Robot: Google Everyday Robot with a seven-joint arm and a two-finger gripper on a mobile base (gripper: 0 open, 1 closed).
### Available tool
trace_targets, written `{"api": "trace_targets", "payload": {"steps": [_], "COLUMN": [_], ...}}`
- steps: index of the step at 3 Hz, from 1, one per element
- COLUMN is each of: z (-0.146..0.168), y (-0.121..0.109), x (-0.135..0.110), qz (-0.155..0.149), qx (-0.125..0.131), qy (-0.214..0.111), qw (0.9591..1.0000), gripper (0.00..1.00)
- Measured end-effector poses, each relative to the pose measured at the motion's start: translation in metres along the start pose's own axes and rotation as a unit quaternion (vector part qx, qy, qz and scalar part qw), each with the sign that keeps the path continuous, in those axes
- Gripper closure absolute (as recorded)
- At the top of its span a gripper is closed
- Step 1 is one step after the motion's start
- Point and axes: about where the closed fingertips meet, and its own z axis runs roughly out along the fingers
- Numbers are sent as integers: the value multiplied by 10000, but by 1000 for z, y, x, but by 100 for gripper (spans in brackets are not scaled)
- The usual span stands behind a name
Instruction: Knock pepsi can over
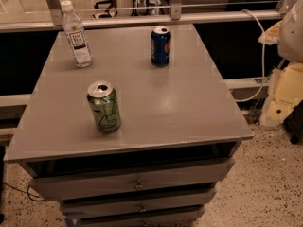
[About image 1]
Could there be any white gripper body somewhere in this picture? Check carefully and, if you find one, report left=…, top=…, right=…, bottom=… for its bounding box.
left=259, top=61, right=303, bottom=127

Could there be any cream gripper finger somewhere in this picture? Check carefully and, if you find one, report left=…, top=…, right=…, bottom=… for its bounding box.
left=258, top=21, right=281, bottom=45

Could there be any blue pepsi can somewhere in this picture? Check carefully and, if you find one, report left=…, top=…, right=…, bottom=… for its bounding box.
left=151, top=26, right=171, bottom=67

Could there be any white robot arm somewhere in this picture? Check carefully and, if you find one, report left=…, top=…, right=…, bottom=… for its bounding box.
left=258, top=0, right=303, bottom=127

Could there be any green soda can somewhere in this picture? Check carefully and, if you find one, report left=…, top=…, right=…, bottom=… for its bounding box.
left=87, top=80, right=120, bottom=133

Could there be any top grey drawer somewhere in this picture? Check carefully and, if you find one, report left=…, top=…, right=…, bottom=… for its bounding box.
left=30, top=157, right=235, bottom=201

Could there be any grey drawer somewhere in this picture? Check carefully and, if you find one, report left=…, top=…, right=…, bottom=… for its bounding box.
left=30, top=157, right=235, bottom=201
left=61, top=185, right=216, bottom=219
left=79, top=205, right=205, bottom=227

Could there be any middle grey drawer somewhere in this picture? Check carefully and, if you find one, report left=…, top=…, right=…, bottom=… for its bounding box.
left=61, top=185, right=216, bottom=219

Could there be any black office chair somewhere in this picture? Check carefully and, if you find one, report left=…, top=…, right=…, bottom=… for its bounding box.
left=93, top=0, right=116, bottom=19

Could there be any grey drawer cabinet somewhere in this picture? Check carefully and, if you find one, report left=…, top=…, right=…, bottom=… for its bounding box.
left=4, top=24, right=255, bottom=227

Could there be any bottom grey drawer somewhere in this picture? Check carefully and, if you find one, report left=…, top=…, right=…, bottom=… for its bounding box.
left=79, top=205, right=205, bottom=227

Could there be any clear plastic water bottle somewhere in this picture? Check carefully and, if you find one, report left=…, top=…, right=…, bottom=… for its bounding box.
left=61, top=0, right=92, bottom=68

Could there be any white cable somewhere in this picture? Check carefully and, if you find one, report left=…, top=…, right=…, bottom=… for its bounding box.
left=235, top=9, right=267, bottom=103

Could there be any metal railing frame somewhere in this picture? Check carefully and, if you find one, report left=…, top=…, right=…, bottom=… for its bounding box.
left=0, top=0, right=297, bottom=32

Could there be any black floor cable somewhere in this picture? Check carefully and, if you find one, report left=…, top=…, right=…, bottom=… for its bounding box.
left=2, top=182, right=46, bottom=202

